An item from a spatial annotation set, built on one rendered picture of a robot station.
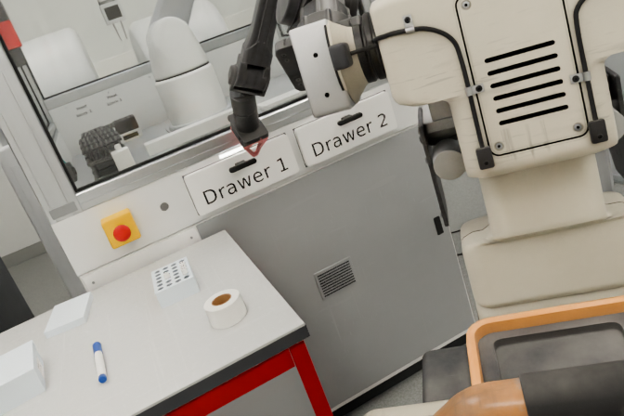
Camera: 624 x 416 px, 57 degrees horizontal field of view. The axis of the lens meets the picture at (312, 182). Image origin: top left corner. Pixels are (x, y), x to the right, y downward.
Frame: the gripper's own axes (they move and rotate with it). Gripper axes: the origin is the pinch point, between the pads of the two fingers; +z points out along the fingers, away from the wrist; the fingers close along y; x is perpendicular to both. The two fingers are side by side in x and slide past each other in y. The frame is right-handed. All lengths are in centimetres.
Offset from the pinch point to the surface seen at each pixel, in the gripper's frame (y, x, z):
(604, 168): -37, -98, 30
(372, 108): 0.4, -36.6, 4.6
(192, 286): -29.5, 27.4, -2.0
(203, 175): 1.5, 13.2, 3.6
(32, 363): -33, 59, -9
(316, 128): 1.1, -19.1, 3.9
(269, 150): 0.8, -5.0, 4.4
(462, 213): 16, -107, 127
